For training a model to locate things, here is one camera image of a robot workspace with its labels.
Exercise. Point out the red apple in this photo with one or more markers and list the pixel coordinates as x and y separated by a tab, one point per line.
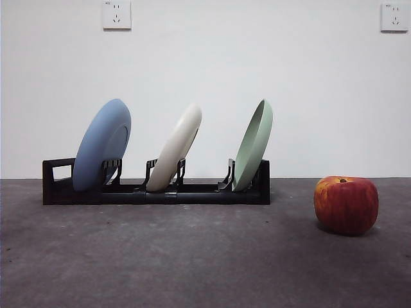
346	208

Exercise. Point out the cream yellow plate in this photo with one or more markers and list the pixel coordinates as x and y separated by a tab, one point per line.
173	150

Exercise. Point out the blue plate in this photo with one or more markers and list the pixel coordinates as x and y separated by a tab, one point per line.
96	144

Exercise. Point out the green plate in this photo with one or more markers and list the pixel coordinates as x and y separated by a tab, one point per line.
253	150

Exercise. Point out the black plate rack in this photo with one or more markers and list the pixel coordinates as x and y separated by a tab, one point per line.
199	197

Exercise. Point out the white wall socket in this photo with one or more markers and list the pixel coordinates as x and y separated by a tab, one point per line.
117	16
392	17

